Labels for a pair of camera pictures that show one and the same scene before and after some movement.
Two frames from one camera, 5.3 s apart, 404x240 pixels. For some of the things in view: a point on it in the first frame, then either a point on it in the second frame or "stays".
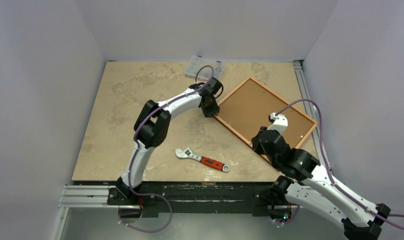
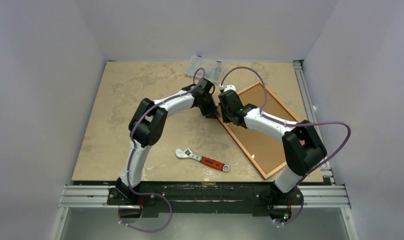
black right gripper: x=260 y=141 -> x=227 y=116
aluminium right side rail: x=299 y=70 stays
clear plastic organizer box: x=202 y=68 stays
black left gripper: x=214 y=110 stays
